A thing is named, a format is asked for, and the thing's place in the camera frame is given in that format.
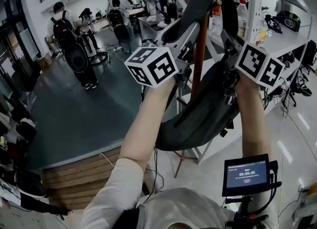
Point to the person's left forearm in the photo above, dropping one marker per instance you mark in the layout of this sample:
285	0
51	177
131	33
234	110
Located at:
146	124

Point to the small black monitor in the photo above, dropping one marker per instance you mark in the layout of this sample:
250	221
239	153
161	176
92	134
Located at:
246	174

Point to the black bag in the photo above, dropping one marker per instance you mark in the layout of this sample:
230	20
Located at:
26	131

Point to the person's white shirt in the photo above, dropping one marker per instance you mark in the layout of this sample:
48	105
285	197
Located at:
173	208

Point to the black monitor mount rig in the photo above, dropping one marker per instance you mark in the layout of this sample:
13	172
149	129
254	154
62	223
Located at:
245	213

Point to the clear bottle red cap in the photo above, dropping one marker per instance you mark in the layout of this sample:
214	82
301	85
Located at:
242	19

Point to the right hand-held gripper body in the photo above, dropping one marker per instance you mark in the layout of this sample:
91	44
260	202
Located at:
255	61

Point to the white power strip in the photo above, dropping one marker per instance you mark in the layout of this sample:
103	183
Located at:
116	48

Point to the black hoop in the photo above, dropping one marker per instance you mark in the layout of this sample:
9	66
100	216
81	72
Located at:
100	58

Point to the clear bottle yellow drink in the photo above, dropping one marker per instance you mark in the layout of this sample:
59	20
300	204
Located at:
263	33

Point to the white table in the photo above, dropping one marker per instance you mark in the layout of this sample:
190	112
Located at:
148	26

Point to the wooden pallet platform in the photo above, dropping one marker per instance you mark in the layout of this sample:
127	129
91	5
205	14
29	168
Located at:
81	173

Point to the brown wooden coat rack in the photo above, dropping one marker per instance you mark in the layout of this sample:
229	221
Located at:
200	55

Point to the clear bottle red label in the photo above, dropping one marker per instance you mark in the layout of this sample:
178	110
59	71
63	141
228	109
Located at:
217	24

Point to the dark grey backpack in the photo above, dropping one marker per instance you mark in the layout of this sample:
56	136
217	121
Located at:
205	114

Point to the cardboard box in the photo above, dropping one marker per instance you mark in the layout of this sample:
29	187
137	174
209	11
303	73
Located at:
44	61

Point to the dark glass door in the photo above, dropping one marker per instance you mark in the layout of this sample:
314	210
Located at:
15	37

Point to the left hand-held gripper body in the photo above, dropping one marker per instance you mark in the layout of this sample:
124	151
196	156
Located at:
162	68

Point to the person's right forearm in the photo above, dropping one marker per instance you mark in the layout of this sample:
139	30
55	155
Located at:
253	124

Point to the white metal shelf rack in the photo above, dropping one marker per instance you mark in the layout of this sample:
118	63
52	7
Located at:
287	40

